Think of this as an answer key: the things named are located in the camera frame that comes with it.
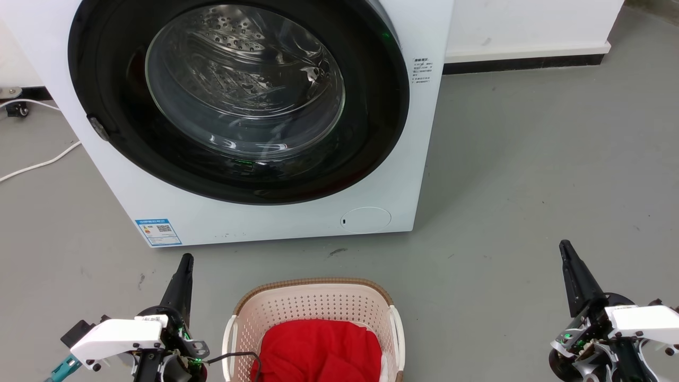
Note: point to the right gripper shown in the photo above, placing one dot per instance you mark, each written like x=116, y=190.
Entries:
x=615, y=339

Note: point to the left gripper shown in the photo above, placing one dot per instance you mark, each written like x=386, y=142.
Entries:
x=119, y=339

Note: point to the beige perforated laundry basket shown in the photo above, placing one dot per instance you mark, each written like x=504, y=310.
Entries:
x=313, y=302

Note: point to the blue energy label sticker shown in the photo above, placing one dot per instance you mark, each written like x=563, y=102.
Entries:
x=158, y=232

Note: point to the white front-load washing machine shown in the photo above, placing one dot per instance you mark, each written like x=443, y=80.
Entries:
x=276, y=223

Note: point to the red cloth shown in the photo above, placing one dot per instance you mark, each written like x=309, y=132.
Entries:
x=318, y=353

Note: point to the round white filter cover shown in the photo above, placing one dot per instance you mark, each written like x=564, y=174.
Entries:
x=366, y=219

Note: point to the round black washer door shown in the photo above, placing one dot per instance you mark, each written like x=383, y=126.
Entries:
x=244, y=95

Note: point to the white cloth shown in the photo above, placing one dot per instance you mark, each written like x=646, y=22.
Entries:
x=383, y=371

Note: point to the black caster wheel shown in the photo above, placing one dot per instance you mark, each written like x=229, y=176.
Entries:
x=17, y=110

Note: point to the white text label sticker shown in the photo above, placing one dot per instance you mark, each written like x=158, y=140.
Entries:
x=421, y=71

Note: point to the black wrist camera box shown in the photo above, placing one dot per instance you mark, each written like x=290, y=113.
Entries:
x=74, y=333

